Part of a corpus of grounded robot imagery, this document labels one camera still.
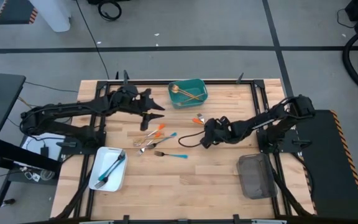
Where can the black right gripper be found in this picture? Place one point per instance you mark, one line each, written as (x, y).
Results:
(216, 132)

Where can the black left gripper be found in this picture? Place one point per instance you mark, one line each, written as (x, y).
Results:
(129, 98)

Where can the teal plastic bin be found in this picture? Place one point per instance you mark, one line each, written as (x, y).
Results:
(197, 87)

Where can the white plastic bin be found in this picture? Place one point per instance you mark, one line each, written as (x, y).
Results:
(117, 180)

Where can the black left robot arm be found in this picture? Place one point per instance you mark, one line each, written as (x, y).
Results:
(73, 109)

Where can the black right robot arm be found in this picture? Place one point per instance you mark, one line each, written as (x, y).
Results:
(259, 123)

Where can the black clamp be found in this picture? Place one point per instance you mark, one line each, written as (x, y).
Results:
(125, 219)
(125, 77)
(239, 79)
(236, 219)

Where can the white sheet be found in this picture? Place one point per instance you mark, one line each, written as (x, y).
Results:
(54, 152)

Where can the black power adapter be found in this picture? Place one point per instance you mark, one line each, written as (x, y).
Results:
(44, 152)

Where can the large black hazard-striped mat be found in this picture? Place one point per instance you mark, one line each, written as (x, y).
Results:
(328, 168)

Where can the black support beam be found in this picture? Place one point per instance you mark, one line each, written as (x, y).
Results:
(26, 157)

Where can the clear safety glasses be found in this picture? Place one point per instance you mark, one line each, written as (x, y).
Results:
(36, 177)

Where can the small black hazard-striped mat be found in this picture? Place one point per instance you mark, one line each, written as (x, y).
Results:
(14, 12)

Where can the small black floor foot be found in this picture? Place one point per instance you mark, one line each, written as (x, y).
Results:
(9, 201)

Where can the black aluminium table frame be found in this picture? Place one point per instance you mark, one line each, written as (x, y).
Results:
(154, 82)

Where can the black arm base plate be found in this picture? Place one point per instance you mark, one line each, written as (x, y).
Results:
(300, 143)
(79, 151)

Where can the white cylindrical post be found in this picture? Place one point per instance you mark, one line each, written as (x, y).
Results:
(53, 15)

